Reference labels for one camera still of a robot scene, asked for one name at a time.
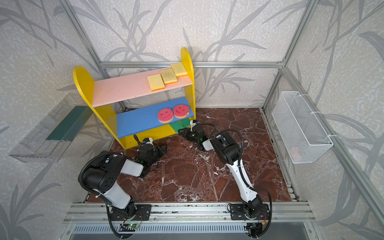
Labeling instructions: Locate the green sponge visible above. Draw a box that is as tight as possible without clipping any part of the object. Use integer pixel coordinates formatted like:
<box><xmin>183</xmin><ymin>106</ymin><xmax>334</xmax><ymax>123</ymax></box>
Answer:
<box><xmin>179</xmin><ymin>118</ymin><xmax>191</xmax><ymax>128</ymax></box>
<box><xmin>169</xmin><ymin>121</ymin><xmax>184</xmax><ymax>134</ymax></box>

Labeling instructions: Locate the pink smiley sponge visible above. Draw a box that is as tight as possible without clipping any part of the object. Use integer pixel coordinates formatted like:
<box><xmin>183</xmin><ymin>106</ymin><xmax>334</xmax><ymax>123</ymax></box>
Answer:
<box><xmin>173</xmin><ymin>104</ymin><xmax>190</xmax><ymax>119</ymax></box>
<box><xmin>157</xmin><ymin>108</ymin><xmax>174</xmax><ymax>124</ymax></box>

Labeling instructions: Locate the orange yellow sponge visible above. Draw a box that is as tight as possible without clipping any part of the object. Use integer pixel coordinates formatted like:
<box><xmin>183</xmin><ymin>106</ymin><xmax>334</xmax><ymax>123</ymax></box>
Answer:
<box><xmin>147</xmin><ymin>74</ymin><xmax>165</xmax><ymax>92</ymax></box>

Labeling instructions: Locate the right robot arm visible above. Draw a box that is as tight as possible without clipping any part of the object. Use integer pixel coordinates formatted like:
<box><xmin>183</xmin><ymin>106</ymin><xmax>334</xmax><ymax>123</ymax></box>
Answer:
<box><xmin>178</xmin><ymin>124</ymin><xmax>263</xmax><ymax>215</ymax></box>

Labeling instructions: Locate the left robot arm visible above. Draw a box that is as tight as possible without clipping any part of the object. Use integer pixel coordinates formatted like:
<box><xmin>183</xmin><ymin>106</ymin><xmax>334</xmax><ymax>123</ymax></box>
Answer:
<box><xmin>78</xmin><ymin>143</ymin><xmax>167</xmax><ymax>210</ymax></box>

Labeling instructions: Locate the blue lower shelf board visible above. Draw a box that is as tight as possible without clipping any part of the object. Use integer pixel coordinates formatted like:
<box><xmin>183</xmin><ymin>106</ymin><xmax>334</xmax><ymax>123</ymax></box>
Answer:
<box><xmin>117</xmin><ymin>97</ymin><xmax>195</xmax><ymax>139</ymax></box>

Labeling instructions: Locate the pink top shelf board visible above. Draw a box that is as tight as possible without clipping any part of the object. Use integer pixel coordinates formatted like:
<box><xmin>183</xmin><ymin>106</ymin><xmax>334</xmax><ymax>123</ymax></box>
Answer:
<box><xmin>92</xmin><ymin>69</ymin><xmax>192</xmax><ymax>107</ymax></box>

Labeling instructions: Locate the green circuit board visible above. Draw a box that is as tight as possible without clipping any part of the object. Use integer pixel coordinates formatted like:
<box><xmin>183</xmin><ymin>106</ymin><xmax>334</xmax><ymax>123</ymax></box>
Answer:
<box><xmin>119</xmin><ymin>223</ymin><xmax>141</xmax><ymax>233</ymax></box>

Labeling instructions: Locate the dark green scouring pad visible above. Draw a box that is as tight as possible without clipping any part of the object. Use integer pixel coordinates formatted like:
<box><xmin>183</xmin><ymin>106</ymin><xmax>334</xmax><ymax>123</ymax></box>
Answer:
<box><xmin>46</xmin><ymin>106</ymin><xmax>92</xmax><ymax>142</ymax></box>

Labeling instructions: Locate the pink item in basket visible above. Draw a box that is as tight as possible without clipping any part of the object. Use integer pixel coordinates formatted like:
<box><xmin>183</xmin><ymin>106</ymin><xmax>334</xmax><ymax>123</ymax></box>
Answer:
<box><xmin>289</xmin><ymin>147</ymin><xmax>302</xmax><ymax>162</ymax></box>

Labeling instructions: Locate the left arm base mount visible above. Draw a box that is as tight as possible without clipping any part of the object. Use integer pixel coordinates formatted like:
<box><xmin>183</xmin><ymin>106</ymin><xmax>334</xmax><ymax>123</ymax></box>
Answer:
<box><xmin>110</xmin><ymin>204</ymin><xmax>152</xmax><ymax>221</ymax></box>

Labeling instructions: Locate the yellow shelf unit frame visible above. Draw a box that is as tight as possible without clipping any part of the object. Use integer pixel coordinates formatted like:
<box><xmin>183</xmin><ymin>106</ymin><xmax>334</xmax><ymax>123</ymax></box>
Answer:
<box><xmin>73</xmin><ymin>48</ymin><xmax>196</xmax><ymax>149</ymax></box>

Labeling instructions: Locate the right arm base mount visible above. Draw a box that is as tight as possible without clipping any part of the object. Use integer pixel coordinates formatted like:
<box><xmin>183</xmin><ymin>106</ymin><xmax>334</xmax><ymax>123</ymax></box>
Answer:
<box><xmin>227</xmin><ymin>203</ymin><xmax>271</xmax><ymax>221</ymax></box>

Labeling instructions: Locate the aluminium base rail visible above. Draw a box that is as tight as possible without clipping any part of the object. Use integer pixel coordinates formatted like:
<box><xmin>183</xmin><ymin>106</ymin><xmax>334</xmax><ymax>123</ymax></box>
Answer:
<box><xmin>63</xmin><ymin>202</ymin><xmax>316</xmax><ymax>224</ymax></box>

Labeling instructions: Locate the clear plastic wall tray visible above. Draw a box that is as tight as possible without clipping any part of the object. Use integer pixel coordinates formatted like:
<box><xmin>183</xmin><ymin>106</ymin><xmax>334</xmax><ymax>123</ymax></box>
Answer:
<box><xmin>9</xmin><ymin>94</ymin><xmax>93</xmax><ymax>163</ymax></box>

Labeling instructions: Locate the white wire mesh basket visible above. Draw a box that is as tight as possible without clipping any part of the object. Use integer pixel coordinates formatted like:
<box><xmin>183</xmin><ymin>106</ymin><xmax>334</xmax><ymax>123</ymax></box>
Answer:
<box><xmin>272</xmin><ymin>91</ymin><xmax>334</xmax><ymax>164</ymax></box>

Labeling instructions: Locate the aluminium enclosure frame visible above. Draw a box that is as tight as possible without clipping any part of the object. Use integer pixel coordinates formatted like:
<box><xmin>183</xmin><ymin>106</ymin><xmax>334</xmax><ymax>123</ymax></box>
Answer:
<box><xmin>59</xmin><ymin>1</ymin><xmax>384</xmax><ymax>228</ymax></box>

